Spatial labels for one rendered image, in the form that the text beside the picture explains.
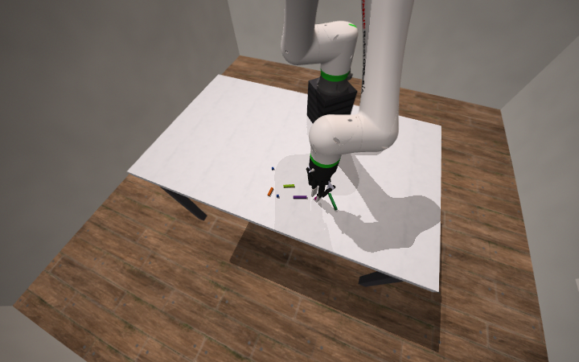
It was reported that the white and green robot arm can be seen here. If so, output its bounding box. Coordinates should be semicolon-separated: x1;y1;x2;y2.
281;0;414;177

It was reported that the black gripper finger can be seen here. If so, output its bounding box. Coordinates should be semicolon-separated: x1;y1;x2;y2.
306;167;318;197
316;181;335;202

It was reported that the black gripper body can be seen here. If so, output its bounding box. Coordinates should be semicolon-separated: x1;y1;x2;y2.
311;172;332;185

